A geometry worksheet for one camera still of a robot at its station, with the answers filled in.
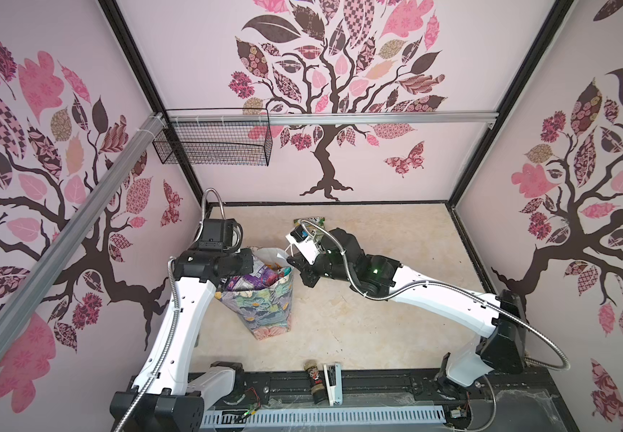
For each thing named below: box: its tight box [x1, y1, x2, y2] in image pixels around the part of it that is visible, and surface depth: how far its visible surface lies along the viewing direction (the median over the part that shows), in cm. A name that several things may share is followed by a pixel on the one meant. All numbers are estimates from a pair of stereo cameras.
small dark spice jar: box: [303, 359, 328, 405], surface depth 74 cm
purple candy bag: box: [226, 264, 280, 292], surface depth 74 cm
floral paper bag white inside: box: [214, 246, 295, 341], surface depth 72 cm
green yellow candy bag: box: [293, 216, 326, 234], surface depth 113 cm
